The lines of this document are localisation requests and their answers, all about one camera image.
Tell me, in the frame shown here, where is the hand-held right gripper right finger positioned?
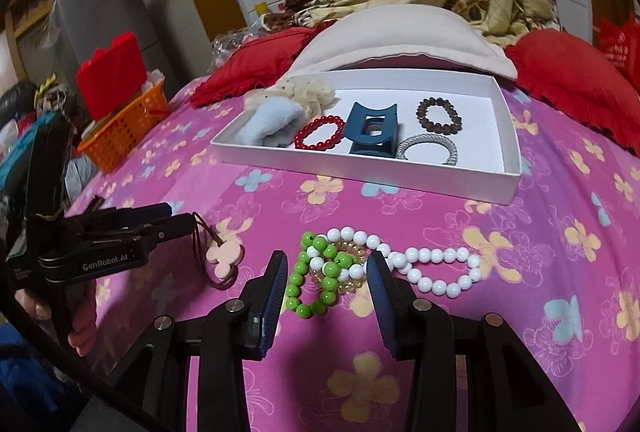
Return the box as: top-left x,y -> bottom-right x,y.
366,252 -> 583,432

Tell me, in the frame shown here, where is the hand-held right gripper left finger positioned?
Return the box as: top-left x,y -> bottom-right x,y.
132,250 -> 289,432

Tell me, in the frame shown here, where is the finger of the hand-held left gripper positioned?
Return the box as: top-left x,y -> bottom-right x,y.
65,196 -> 174,237
87,214 -> 199,259

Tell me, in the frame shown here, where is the green bead bracelet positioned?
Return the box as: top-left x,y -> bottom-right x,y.
285,233 -> 353,319

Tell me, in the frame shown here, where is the pink flower hair tie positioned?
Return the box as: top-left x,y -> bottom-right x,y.
192,212 -> 246,290

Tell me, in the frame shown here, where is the white shallow box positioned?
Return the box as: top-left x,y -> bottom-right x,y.
209,69 -> 523,204

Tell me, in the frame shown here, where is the person's left hand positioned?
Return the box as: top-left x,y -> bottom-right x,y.
14,279 -> 98,358

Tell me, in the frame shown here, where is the orange plastic basket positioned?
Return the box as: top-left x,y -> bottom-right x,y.
76,80 -> 172,174

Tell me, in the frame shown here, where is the pink floral bedsheet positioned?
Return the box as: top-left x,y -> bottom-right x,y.
65,76 -> 640,432

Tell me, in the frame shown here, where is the red paper box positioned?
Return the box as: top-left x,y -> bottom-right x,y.
75,33 -> 151,121

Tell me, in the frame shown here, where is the light blue fluffy scrunchie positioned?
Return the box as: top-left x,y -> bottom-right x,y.
239,99 -> 307,147

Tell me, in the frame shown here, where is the grey refrigerator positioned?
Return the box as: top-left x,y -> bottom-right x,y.
52,0 -> 173,80

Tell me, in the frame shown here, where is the red fringed cushion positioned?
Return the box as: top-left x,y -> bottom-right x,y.
505,30 -> 640,157
191,28 -> 326,109

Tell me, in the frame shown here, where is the clear plastic bag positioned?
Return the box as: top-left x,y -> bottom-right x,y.
210,24 -> 262,68

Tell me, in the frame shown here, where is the dark blue hair claw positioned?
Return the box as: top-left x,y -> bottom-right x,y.
348,102 -> 401,157

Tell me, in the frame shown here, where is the cream lace scrunchie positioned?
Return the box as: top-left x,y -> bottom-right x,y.
243,79 -> 338,117

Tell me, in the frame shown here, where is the white pillow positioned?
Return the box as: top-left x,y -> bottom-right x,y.
287,4 -> 518,80

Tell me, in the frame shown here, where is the red plastic bag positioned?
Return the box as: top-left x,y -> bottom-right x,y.
592,14 -> 640,82

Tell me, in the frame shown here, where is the white bead necklace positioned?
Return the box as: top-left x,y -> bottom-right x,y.
306,227 -> 483,299

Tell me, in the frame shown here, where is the yellow crystal bead bracelet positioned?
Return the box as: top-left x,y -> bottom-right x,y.
310,239 -> 371,295

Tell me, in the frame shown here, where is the red bead bracelet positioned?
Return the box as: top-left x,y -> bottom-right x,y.
294,114 -> 347,151

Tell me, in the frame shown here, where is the silver mesh bracelet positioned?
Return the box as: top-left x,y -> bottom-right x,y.
395,135 -> 458,167

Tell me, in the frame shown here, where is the brown bead bracelet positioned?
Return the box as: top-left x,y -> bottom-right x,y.
416,96 -> 461,133

